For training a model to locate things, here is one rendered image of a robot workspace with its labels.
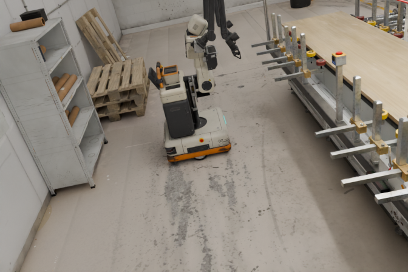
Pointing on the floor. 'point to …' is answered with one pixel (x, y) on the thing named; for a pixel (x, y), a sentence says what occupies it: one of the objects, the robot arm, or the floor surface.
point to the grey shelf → (68, 173)
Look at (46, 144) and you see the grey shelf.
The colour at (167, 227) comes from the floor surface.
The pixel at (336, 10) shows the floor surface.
